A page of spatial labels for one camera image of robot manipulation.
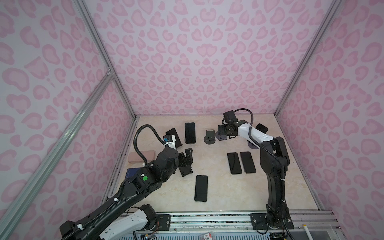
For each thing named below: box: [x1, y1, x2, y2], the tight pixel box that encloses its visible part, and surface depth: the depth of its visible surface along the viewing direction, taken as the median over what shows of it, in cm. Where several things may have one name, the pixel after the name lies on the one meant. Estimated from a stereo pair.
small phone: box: [255, 123, 269, 134], surface depth 95 cm
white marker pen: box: [303, 224, 314, 240], surface depth 71 cm
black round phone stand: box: [203, 129, 216, 145], surface depth 103 cm
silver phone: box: [184, 122, 196, 145], surface depth 100 cm
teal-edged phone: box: [194, 175, 208, 202], surface depth 87 cm
